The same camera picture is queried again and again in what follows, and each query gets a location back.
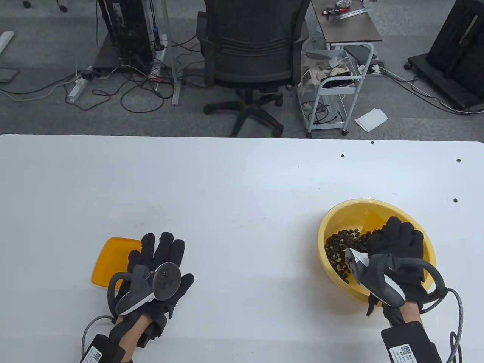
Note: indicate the brown side table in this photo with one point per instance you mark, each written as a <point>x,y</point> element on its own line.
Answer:
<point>348,30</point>

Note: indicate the black computer tower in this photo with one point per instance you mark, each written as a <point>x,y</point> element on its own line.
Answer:
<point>128,30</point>

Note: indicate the grey left hand controller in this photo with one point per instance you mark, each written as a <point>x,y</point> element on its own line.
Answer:
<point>166,281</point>

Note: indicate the clear glass bowl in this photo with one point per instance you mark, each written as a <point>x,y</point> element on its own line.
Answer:
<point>343,3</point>

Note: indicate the grey right hand controller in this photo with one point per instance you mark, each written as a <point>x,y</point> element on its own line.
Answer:
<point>378,283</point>

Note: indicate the person's left hand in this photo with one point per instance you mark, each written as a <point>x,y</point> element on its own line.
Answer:
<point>166,249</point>

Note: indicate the pile of dark coffee beans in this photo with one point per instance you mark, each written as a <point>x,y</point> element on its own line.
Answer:
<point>336,249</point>

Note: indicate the silver ruler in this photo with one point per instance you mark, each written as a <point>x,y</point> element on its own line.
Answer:
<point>353,13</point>

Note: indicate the white metal desk leg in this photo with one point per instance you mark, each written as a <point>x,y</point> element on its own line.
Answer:
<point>174,75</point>

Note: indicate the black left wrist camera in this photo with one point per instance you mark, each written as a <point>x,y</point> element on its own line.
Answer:
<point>100,351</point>

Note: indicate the white rolling cart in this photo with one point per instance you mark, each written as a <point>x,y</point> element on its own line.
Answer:
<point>336,90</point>

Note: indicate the orange box lid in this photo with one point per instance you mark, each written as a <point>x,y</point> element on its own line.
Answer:
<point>109,261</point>

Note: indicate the grey hand controller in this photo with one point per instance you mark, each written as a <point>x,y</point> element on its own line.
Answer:
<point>166,281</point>
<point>378,283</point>

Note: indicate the black plug adapter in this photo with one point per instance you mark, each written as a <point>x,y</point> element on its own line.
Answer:
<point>87,74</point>

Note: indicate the orange plastic box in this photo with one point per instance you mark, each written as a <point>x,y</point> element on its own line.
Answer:
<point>372,221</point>

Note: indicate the grey flat device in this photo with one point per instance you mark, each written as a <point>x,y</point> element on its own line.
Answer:
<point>359,53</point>

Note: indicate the white upright power strip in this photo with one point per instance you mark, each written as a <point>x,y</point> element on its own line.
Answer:
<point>162,45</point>

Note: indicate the yellow plastic basin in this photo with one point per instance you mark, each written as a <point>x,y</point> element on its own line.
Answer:
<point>332,219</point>

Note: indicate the black floor socket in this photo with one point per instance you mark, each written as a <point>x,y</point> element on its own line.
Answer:
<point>376,69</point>

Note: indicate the white flat bracket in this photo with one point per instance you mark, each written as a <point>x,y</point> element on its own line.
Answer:
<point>5,39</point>

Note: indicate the dark grey floor mat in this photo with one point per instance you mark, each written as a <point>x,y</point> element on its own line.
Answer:
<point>7,75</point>

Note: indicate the person's right hand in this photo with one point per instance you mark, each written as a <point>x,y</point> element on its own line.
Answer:
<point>401,242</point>

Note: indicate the person's left forearm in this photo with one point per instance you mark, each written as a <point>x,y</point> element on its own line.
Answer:
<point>136,336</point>

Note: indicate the black mesh office chair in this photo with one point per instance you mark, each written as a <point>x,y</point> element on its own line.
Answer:
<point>249,45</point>

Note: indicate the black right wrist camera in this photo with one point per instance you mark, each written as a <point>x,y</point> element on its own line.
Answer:
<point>408,340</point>

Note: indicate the person's right forearm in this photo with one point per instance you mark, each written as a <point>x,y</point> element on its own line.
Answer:
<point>410,312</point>

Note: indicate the white folded paper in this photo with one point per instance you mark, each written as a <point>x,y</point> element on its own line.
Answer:
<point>372,120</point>

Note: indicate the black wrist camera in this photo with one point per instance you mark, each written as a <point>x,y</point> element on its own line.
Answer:
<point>408,340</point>
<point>100,351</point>

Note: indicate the red and black tool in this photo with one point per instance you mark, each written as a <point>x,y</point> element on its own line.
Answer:
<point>329,12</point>

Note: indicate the white flat power strip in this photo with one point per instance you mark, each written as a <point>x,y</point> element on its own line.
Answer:
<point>75,92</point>

